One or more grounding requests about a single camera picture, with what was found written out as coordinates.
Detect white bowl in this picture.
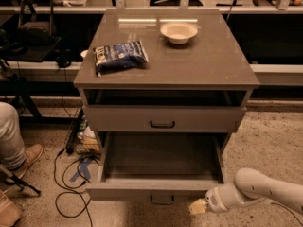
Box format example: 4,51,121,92
160,22,198,44

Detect black headphones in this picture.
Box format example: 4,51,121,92
55,49,72,68

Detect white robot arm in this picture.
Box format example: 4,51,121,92
188,168,303,215

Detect wire basket with items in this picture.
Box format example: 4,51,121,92
64,109,100,154

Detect black bag on shelf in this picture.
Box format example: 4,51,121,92
16,0,55,46

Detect tan shoe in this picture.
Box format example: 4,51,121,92
5,144,44,179
0,191,22,227

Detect black tripod leg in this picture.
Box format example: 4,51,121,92
0,165,41,196

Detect black cable at right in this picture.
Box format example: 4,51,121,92
271,201,303,227

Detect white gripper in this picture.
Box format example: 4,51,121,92
188,184,245,215

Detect black cable on floor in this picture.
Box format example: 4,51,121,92
53,148,96,227

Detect grey drawer cabinet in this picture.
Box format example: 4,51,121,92
74,9,259,147

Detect blue chip bag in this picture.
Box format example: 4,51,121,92
93,41,149,76

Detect top drawer with black handle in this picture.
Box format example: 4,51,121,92
83,105,246,133

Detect person's leg in beige trousers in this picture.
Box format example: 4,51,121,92
0,102,25,170

